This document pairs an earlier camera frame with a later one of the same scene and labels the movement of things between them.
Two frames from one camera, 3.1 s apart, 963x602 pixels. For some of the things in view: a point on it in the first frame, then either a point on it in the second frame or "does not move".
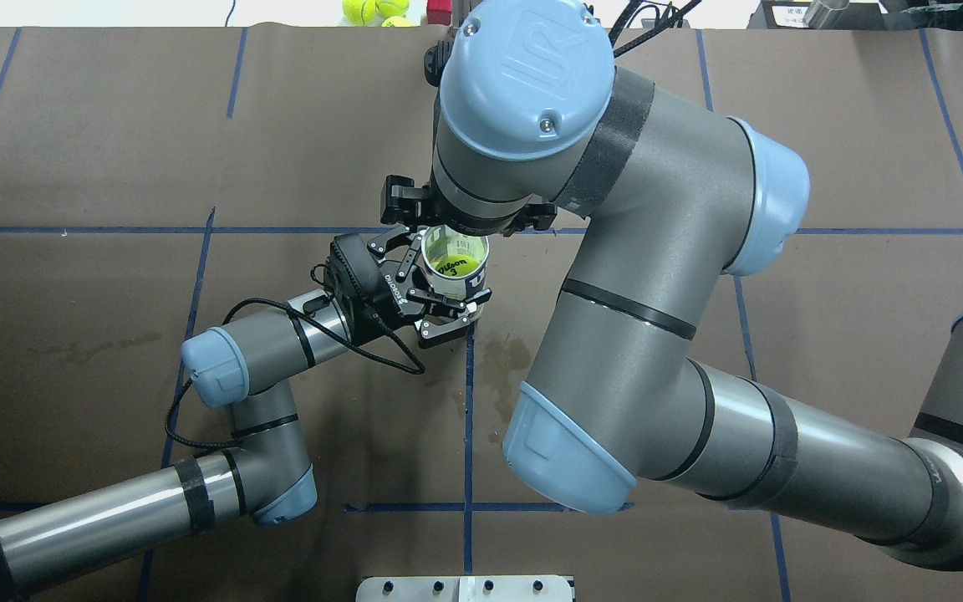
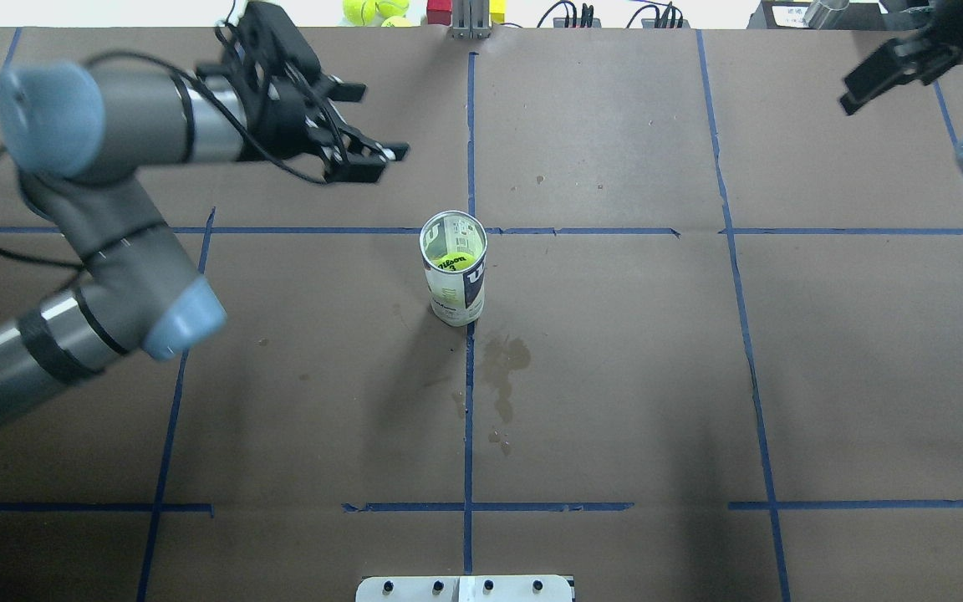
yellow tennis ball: (456, 264) does not move
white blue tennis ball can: (456, 265) does not move
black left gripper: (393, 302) to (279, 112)
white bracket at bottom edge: (465, 589) does not move
